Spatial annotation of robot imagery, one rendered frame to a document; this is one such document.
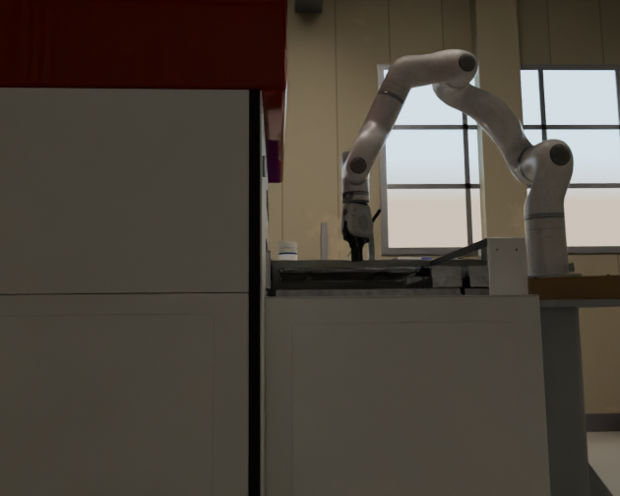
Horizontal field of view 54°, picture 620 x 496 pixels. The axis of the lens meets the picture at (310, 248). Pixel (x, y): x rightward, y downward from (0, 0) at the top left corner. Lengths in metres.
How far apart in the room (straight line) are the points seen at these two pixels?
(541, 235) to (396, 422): 0.85
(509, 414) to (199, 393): 0.69
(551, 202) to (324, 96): 2.83
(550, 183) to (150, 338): 1.30
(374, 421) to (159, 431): 0.47
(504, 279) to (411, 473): 0.50
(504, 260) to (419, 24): 3.53
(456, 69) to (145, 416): 1.31
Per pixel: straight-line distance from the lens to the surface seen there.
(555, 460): 2.01
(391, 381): 1.39
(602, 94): 5.11
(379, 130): 1.86
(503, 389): 1.45
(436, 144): 4.56
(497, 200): 4.45
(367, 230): 1.84
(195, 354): 1.17
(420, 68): 1.96
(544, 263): 1.99
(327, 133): 4.49
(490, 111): 2.00
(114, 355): 1.20
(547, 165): 1.96
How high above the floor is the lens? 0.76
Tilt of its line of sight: 7 degrees up
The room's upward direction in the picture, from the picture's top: 1 degrees counter-clockwise
